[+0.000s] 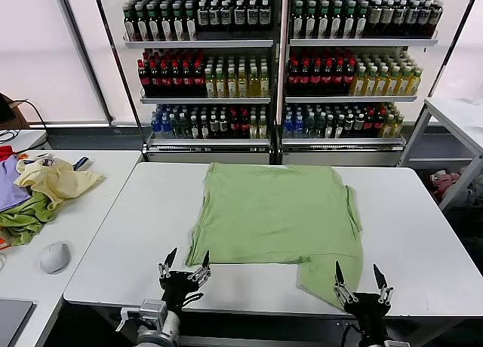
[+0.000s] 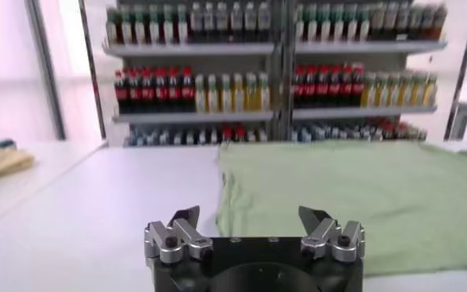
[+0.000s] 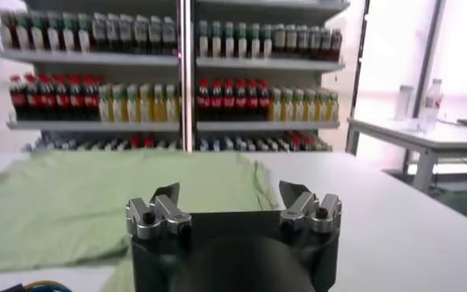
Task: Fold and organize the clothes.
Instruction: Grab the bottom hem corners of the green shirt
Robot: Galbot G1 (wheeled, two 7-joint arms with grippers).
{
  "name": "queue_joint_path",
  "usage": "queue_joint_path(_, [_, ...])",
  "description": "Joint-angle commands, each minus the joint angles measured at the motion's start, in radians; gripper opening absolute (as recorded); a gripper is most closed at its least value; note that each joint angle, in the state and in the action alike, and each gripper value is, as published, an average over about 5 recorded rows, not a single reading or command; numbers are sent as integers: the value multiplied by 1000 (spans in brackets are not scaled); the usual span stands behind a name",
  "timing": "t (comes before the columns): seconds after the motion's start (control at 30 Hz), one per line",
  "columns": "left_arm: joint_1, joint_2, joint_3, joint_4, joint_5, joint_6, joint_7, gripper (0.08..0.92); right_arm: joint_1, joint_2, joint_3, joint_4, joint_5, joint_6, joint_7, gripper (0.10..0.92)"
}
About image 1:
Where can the gray cloth pile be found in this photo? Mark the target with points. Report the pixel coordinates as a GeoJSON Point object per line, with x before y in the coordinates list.
{"type": "Point", "coordinates": [473, 192]}

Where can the purple garment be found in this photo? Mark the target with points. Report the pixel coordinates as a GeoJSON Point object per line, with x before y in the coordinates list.
{"type": "Point", "coordinates": [11, 190]}

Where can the dark bottle gray label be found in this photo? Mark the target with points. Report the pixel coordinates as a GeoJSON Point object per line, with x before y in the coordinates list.
{"type": "Point", "coordinates": [413, 17]}
{"type": "Point", "coordinates": [374, 17]}
{"type": "Point", "coordinates": [424, 17]}
{"type": "Point", "coordinates": [399, 17]}
{"type": "Point", "coordinates": [386, 17]}
{"type": "Point", "coordinates": [436, 17]}

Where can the pink plush toy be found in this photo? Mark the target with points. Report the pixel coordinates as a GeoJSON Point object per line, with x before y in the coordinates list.
{"type": "Point", "coordinates": [445, 181]}

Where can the pale yellow shirt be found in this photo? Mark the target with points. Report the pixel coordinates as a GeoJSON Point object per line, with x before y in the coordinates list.
{"type": "Point", "coordinates": [64, 183]}

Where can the crumpled olive green garment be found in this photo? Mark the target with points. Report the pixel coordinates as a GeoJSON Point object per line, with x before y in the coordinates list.
{"type": "Point", "coordinates": [22, 220]}

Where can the light green t-shirt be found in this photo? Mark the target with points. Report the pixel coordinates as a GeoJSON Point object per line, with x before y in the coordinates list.
{"type": "Point", "coordinates": [271, 211]}

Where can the white printed cloth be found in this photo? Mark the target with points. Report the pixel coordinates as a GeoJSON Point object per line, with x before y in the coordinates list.
{"type": "Point", "coordinates": [46, 160]}

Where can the cardboard box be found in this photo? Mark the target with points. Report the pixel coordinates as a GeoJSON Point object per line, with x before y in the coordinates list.
{"type": "Point", "coordinates": [19, 113]}

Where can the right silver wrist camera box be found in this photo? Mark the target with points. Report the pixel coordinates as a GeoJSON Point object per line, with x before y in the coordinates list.
{"type": "Point", "coordinates": [397, 344]}

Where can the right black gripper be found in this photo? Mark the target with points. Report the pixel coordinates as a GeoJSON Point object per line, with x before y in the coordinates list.
{"type": "Point", "coordinates": [368, 309]}

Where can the red-capped cola bottle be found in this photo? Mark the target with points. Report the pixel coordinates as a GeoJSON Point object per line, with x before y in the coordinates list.
{"type": "Point", "coordinates": [177, 79]}
{"type": "Point", "coordinates": [166, 79]}
{"type": "Point", "coordinates": [143, 79]}
{"type": "Point", "coordinates": [327, 77]}
{"type": "Point", "coordinates": [339, 77]}
{"type": "Point", "coordinates": [155, 79]}
{"type": "Point", "coordinates": [305, 77]}
{"type": "Point", "coordinates": [199, 79]}
{"type": "Point", "coordinates": [316, 77]}
{"type": "Point", "coordinates": [349, 77]}
{"type": "Point", "coordinates": [188, 79]}
{"type": "Point", "coordinates": [293, 77]}

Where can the clear green-tinted bottle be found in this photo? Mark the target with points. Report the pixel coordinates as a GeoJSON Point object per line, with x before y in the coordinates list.
{"type": "Point", "coordinates": [309, 126]}
{"type": "Point", "coordinates": [175, 127]}
{"type": "Point", "coordinates": [185, 127]}
{"type": "Point", "coordinates": [320, 126]}

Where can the white computer mouse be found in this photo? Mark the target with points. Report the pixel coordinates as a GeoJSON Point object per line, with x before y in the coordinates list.
{"type": "Point", "coordinates": [54, 256]}

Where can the blue water bottle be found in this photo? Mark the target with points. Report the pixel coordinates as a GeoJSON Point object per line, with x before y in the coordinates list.
{"type": "Point", "coordinates": [299, 126]}
{"type": "Point", "coordinates": [288, 126]}
{"type": "Point", "coordinates": [165, 127]}
{"type": "Point", "coordinates": [154, 127]}

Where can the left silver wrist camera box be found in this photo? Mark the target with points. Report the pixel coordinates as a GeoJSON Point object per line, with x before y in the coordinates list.
{"type": "Point", "coordinates": [152, 309]}

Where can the white-capped dark bottle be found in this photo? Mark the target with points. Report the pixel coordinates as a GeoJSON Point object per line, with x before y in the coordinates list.
{"type": "Point", "coordinates": [349, 126]}
{"type": "Point", "coordinates": [224, 127]}
{"type": "Point", "coordinates": [330, 126]}
{"type": "Point", "coordinates": [214, 127]}
{"type": "Point", "coordinates": [194, 127]}
{"type": "Point", "coordinates": [339, 126]}
{"type": "Point", "coordinates": [359, 126]}
{"type": "Point", "coordinates": [204, 127]}

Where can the dark bottle white label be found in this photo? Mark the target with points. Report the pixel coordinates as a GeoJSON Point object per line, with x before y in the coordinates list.
{"type": "Point", "coordinates": [214, 17]}
{"type": "Point", "coordinates": [225, 17]}
{"type": "Point", "coordinates": [265, 16]}
{"type": "Point", "coordinates": [240, 16]}
{"type": "Point", "coordinates": [253, 16]}
{"type": "Point", "coordinates": [203, 17]}

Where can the orange object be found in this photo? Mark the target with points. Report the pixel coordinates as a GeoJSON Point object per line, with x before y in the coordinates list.
{"type": "Point", "coordinates": [2, 244]}

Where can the gray window frame bar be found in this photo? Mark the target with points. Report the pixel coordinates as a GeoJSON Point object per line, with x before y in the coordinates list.
{"type": "Point", "coordinates": [85, 56]}

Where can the small red-label cola bottle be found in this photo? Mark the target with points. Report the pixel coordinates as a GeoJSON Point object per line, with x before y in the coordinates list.
{"type": "Point", "coordinates": [369, 126]}
{"type": "Point", "coordinates": [234, 127]}
{"type": "Point", "coordinates": [244, 127]}
{"type": "Point", "coordinates": [379, 126]}

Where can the blue white striped item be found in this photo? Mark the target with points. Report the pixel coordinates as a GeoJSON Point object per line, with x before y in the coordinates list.
{"type": "Point", "coordinates": [82, 163]}

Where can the small yellow drink bottle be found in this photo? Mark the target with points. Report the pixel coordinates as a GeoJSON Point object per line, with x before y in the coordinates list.
{"type": "Point", "coordinates": [388, 126]}
{"type": "Point", "coordinates": [398, 126]}
{"type": "Point", "coordinates": [263, 127]}
{"type": "Point", "coordinates": [253, 127]}

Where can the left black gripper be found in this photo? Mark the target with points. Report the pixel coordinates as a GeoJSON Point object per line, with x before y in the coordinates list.
{"type": "Point", "coordinates": [177, 286]}

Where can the red garment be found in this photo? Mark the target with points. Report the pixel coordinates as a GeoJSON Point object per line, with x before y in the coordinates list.
{"type": "Point", "coordinates": [4, 152]}

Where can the black beverage shelf unit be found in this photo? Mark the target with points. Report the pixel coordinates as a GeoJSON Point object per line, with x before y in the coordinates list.
{"type": "Point", "coordinates": [362, 42]}
{"type": "Point", "coordinates": [207, 43]}

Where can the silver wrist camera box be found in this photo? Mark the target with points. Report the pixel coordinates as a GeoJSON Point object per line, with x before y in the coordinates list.
{"type": "Point", "coordinates": [397, 344]}
{"type": "Point", "coordinates": [152, 309]}

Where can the black slanted pole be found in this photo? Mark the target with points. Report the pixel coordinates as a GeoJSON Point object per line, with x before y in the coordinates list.
{"type": "Point", "coordinates": [120, 72]}

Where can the silver window sill rail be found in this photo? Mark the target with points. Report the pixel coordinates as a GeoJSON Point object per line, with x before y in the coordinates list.
{"type": "Point", "coordinates": [75, 123]}

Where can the white side table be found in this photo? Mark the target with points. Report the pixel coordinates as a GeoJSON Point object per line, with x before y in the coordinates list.
{"type": "Point", "coordinates": [416, 136]}

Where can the green-capped white-label bottle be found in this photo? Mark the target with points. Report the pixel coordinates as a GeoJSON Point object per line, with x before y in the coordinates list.
{"type": "Point", "coordinates": [141, 24]}
{"type": "Point", "coordinates": [166, 24]}
{"type": "Point", "coordinates": [298, 22]}
{"type": "Point", "coordinates": [336, 22]}
{"type": "Point", "coordinates": [361, 22]}
{"type": "Point", "coordinates": [178, 24]}
{"type": "Point", "coordinates": [349, 22]}
{"type": "Point", "coordinates": [323, 22]}
{"type": "Point", "coordinates": [153, 24]}
{"type": "Point", "coordinates": [191, 24]}
{"type": "Point", "coordinates": [130, 24]}
{"type": "Point", "coordinates": [310, 22]}

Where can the gray laptop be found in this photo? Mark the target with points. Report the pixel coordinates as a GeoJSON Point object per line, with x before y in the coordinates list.
{"type": "Point", "coordinates": [13, 320]}

